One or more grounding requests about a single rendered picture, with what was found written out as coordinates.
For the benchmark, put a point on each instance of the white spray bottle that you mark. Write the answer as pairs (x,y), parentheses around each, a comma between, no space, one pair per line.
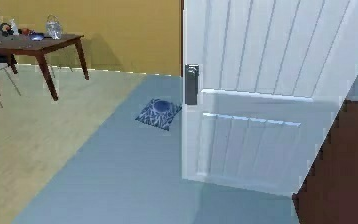
(14,27)

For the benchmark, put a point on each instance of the blue patterned floor cushion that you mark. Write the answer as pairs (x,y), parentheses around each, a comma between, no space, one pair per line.
(158,114)

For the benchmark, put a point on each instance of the white panelled room door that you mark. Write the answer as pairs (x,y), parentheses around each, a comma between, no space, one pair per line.
(260,66)

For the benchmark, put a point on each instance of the clear glass jar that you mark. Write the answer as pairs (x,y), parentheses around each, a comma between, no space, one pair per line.
(53,28)

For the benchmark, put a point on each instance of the blue bowl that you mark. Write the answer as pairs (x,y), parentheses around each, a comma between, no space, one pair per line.
(37,37)

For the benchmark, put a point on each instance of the brown wooden table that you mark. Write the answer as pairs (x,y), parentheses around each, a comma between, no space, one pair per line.
(30,45)

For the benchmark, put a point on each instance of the dark brown wooden cupboard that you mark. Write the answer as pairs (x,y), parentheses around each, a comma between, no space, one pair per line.
(340,166)

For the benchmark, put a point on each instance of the red apple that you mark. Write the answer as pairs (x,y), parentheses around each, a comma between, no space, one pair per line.
(25,31)

